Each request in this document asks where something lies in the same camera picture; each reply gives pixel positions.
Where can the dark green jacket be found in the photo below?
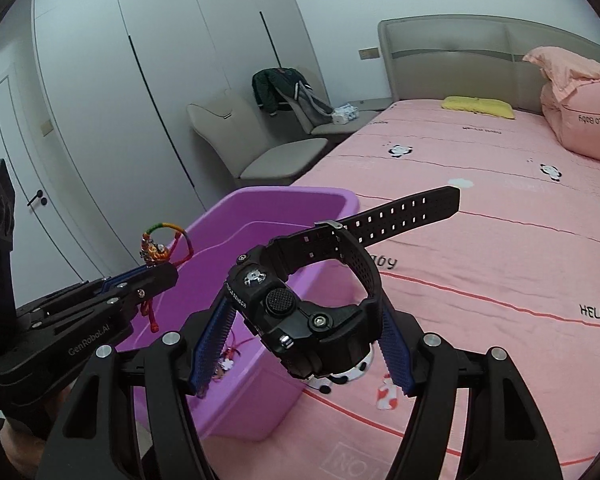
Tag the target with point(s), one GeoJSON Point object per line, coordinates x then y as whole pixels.
{"type": "Point", "coordinates": [270, 87]}

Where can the white door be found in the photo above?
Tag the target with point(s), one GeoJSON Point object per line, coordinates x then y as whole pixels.
{"type": "Point", "coordinates": [10, 140]}

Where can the gold wall switch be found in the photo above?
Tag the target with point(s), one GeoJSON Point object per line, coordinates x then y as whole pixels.
{"type": "Point", "coordinates": [369, 53]}

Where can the purple plastic basin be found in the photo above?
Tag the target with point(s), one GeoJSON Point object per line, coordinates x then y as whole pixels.
{"type": "Point", "coordinates": [260, 210]}

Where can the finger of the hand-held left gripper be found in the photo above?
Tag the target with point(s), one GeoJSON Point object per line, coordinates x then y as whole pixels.
{"type": "Point", "coordinates": [125, 277]}
{"type": "Point", "coordinates": [150, 282]}

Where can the pink pillow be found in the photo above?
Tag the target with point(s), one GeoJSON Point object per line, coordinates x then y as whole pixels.
{"type": "Point", "coordinates": [580, 105]}

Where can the grey garment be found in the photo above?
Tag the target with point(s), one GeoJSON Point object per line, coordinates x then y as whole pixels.
{"type": "Point", "coordinates": [312, 107]}

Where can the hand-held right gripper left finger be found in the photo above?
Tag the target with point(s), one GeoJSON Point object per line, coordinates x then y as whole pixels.
{"type": "Point", "coordinates": [215, 340]}

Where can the yellow pillow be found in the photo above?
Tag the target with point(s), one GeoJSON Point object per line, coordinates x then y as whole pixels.
{"type": "Point", "coordinates": [477, 106]}

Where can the bed with pink printed sheet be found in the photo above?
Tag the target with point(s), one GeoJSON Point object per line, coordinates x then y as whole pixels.
{"type": "Point", "coordinates": [480, 270]}

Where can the beige bed headboard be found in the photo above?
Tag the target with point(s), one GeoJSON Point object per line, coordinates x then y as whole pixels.
{"type": "Point", "coordinates": [450, 40]}

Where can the black wrist watch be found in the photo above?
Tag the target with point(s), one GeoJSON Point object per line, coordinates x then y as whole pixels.
{"type": "Point", "coordinates": [280, 305]}

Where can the beige wall switch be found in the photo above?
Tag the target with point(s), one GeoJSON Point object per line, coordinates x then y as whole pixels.
{"type": "Point", "coordinates": [45, 126]}

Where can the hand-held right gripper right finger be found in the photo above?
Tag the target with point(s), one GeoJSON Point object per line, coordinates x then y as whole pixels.
{"type": "Point", "coordinates": [396, 355]}

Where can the tissue pack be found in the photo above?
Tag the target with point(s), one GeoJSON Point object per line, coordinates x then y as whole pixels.
{"type": "Point", "coordinates": [343, 114]}

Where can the white wardrobe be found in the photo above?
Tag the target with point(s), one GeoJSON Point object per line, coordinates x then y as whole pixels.
{"type": "Point", "coordinates": [130, 85]}

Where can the beige lounge chair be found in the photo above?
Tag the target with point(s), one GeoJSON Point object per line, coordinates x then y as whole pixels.
{"type": "Point", "coordinates": [350, 126]}
{"type": "Point", "coordinates": [230, 125]}

